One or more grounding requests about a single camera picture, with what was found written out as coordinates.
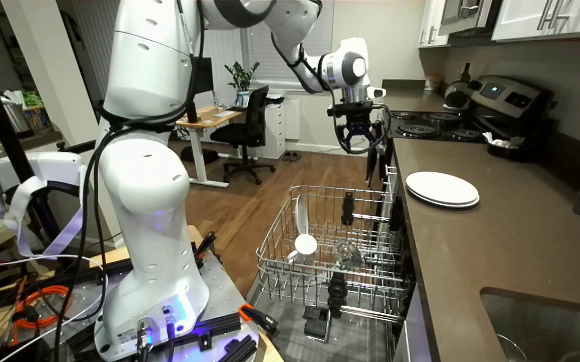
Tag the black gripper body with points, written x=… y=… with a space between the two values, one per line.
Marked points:
x=354 y=113

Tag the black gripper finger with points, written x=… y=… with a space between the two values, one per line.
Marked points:
x=342 y=140
x=376 y=137

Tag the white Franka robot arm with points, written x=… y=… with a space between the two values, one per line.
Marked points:
x=142 y=202

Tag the stainless dishwasher door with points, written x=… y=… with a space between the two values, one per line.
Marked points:
x=357 y=339

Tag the dark oven towel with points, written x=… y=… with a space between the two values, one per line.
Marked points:
x=375 y=163

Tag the white radiator cabinet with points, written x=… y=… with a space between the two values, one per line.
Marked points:
x=290 y=119

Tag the black bottle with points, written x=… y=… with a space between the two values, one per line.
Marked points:
x=346 y=211

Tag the black stainless stove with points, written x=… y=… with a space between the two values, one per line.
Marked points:
x=452 y=127

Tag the black office chair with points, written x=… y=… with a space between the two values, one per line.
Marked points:
x=256 y=118

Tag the white mug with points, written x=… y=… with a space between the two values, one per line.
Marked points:
x=304 y=246

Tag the clear drinking glass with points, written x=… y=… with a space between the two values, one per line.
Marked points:
x=348 y=255

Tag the white narrow upper cabinet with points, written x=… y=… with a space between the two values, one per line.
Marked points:
x=432 y=24

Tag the green potted plant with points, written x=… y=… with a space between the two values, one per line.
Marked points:
x=242 y=76

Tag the wooden standing desk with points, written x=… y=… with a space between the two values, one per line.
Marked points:
x=218 y=118

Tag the black pan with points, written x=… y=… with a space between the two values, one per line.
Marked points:
x=511 y=150

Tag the black cup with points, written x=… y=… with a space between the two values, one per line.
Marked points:
x=337 y=293

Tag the black computer monitor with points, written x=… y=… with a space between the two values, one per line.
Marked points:
x=201 y=84

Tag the small black clamp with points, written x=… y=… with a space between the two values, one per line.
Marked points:
x=203 y=246

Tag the black detergent dispenser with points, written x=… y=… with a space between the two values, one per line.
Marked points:
x=316 y=323

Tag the robot mounting table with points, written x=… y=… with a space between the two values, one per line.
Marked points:
x=225 y=288

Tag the black orange clamp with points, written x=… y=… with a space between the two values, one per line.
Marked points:
x=258 y=319

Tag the steel kitchen sink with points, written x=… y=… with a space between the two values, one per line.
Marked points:
x=543 y=323

